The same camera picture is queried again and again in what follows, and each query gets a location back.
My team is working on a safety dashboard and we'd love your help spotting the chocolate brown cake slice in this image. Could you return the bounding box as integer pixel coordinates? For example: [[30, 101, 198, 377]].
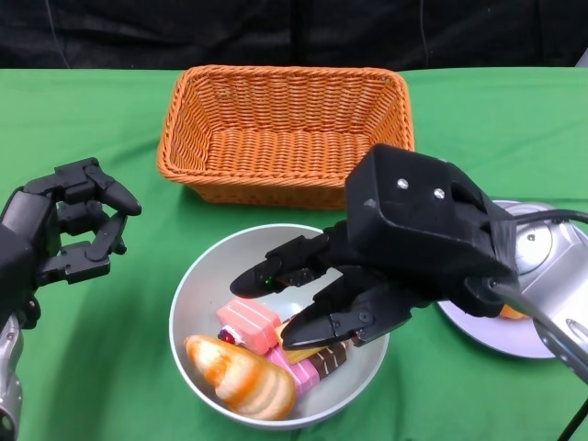
[[310, 339, 349, 380]]

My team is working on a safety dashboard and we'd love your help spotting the salmon pink cake slice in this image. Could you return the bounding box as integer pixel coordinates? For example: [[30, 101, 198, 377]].
[[215, 297, 281, 356]]

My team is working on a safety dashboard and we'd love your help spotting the yellow cake slice green ball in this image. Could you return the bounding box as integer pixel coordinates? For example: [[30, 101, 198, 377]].
[[275, 319, 333, 365]]

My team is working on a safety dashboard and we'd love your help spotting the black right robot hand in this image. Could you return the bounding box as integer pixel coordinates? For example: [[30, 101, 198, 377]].
[[229, 220, 506, 348]]

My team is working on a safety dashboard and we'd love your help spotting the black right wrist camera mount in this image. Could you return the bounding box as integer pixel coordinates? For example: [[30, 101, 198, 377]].
[[345, 142, 518, 279]]

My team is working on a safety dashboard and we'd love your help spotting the pale grey-green bowl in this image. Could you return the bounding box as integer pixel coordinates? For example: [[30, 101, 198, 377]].
[[168, 223, 390, 431]]

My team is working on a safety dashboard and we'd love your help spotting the long striped bread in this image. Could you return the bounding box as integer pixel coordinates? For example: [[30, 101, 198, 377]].
[[184, 334, 298, 422]]

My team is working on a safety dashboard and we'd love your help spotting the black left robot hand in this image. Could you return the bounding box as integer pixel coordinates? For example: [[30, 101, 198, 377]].
[[0, 157, 142, 295]]

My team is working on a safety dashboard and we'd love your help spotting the orange wicker basket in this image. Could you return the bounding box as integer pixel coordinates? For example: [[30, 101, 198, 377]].
[[157, 64, 417, 211]]

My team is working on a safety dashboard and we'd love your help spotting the black backdrop cloth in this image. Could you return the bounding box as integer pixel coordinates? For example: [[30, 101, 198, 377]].
[[0, 0, 588, 74]]

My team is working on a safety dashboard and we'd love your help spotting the lavender round plate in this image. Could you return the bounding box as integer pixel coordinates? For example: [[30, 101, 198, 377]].
[[435, 199, 560, 361]]

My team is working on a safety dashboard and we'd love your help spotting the green tablecloth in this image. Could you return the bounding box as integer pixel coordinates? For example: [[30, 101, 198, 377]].
[[0, 68, 588, 441]]

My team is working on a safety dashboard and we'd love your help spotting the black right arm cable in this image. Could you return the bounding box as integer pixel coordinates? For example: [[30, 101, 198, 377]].
[[492, 208, 588, 227]]

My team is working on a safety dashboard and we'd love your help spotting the magenta pink cake slice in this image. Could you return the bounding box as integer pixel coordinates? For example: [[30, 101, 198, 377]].
[[266, 346, 322, 396]]

